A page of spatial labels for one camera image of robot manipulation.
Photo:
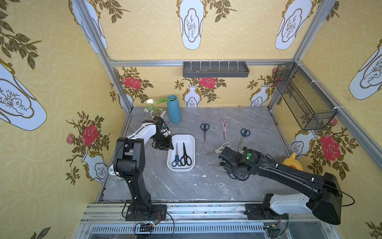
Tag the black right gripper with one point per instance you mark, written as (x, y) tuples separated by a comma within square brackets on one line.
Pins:
[(226, 155)]

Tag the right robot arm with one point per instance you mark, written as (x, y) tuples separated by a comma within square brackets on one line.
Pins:
[(320, 196)]

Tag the dark teal scissors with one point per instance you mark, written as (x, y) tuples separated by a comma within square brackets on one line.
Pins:
[(244, 133), (205, 127)]

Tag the white plastic storage box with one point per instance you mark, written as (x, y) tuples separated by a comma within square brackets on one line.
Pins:
[(190, 148)]

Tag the tape roll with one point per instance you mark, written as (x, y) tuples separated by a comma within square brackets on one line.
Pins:
[(113, 174)]

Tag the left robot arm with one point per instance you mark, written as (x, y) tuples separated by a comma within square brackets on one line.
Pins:
[(129, 162)]

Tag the cream white kitchen scissors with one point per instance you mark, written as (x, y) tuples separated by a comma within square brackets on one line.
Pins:
[(220, 149)]

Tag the black scissors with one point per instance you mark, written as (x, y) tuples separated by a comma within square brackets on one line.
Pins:
[(185, 159)]

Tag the pink scissors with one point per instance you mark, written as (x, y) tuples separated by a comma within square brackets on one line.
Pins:
[(225, 122)]

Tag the yellow watering can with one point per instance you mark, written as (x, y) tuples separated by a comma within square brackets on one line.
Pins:
[(293, 163)]

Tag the teal cylindrical vase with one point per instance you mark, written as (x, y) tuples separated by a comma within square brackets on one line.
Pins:
[(174, 110)]

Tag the blue grey handled scissors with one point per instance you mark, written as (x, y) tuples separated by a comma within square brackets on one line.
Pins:
[(176, 162)]

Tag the dark teal scissors back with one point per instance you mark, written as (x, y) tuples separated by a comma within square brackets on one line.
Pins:
[(205, 127)]

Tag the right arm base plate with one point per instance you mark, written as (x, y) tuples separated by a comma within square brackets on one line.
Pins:
[(258, 212)]

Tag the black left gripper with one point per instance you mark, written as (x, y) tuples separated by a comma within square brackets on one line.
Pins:
[(164, 142)]

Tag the white artificial tulip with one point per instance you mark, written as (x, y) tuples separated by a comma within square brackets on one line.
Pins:
[(152, 101)]

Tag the black wire mesh basket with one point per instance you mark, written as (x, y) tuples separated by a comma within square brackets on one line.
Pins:
[(308, 104)]

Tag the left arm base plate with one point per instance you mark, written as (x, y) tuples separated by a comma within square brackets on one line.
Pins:
[(143, 213)]

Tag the grey wall shelf rack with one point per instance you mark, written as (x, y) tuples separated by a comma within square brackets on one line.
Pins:
[(215, 69)]

